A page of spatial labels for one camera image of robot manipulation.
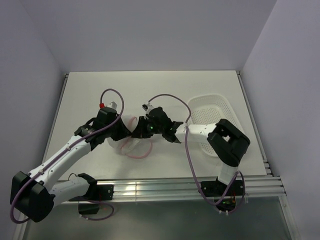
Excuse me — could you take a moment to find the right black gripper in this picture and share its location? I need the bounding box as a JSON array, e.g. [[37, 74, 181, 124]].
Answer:
[[130, 116, 164, 139]]

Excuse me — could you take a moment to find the white mesh laundry bag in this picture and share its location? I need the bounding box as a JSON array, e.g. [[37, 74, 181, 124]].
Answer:
[[107, 115, 153, 160]]

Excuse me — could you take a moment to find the white bra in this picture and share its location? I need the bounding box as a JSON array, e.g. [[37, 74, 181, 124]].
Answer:
[[120, 138, 141, 155]]

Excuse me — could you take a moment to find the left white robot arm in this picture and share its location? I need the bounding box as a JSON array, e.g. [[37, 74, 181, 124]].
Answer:
[[10, 107, 131, 224]]

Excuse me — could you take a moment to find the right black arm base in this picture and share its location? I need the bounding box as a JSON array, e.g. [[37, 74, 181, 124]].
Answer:
[[200, 180, 245, 213]]

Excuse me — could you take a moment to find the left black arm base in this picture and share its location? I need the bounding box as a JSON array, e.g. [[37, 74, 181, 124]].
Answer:
[[69, 184, 115, 216]]

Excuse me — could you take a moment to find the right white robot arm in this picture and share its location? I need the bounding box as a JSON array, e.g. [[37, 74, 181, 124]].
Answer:
[[131, 104, 251, 195]]

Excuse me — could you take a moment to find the white perforated plastic basket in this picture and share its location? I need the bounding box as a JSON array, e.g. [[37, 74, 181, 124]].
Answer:
[[186, 93, 246, 158]]

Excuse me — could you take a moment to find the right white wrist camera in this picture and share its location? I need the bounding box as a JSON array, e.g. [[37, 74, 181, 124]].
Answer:
[[142, 101, 156, 119]]

